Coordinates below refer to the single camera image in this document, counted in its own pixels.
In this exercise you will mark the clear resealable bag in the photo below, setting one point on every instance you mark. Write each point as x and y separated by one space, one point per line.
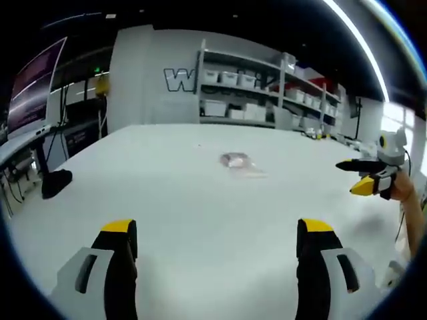
238 161

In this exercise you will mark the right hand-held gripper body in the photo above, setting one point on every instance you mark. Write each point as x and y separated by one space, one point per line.
392 146

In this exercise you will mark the person's right hand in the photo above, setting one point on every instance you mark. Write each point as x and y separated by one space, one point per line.
402 186

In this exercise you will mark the black cloth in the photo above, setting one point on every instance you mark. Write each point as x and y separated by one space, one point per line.
56 183

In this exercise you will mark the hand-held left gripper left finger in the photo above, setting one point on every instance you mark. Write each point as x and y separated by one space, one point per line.
100 266

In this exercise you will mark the large curved monitor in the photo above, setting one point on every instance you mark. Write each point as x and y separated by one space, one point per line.
31 93

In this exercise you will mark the small white object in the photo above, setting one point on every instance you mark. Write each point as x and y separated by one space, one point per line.
393 273

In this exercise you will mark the yellow hanging device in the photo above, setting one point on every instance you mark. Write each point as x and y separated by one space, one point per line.
102 85

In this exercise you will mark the rows of white storage bins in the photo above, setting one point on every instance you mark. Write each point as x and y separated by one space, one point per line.
233 78

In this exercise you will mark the grey side desk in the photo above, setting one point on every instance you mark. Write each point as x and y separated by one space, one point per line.
20 146

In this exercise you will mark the grey metal shelf unit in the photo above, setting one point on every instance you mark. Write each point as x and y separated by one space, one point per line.
280 96

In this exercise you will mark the small items on table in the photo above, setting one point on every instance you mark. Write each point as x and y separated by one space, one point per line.
315 134

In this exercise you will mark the long ceiling light strip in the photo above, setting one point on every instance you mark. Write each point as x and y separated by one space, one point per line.
363 46

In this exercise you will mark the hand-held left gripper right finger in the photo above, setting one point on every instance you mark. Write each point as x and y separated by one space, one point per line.
330 266

